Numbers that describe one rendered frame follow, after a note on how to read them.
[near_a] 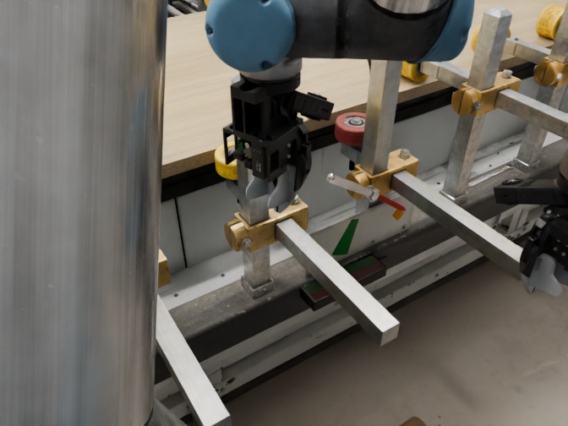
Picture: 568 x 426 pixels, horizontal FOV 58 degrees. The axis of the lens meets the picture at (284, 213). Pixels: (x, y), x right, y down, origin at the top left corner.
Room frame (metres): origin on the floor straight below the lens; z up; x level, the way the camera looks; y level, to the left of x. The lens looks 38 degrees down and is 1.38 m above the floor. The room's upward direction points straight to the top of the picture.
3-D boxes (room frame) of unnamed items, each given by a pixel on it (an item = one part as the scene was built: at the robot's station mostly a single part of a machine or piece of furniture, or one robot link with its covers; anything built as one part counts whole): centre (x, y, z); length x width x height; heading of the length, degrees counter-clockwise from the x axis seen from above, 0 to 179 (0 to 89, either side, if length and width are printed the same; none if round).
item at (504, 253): (0.73, -0.25, 0.84); 0.43 x 0.03 x 0.04; 32
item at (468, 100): (0.94, -0.39, 0.95); 0.13 x 0.06 x 0.05; 122
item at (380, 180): (0.80, -0.18, 0.85); 0.13 x 0.06 x 0.05; 122
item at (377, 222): (0.75, -0.15, 0.75); 0.26 x 0.01 x 0.10; 122
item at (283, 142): (0.57, 0.02, 1.08); 0.09 x 0.08 x 0.12; 144
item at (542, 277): (0.51, -0.37, 0.86); 0.06 x 0.03 x 0.09; 33
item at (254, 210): (0.66, 0.05, 0.87); 0.03 x 0.03 x 0.48; 32
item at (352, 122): (0.90, -0.14, 0.85); 0.08 x 0.08 x 0.11
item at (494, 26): (0.92, -0.37, 0.87); 0.03 x 0.03 x 0.48; 32
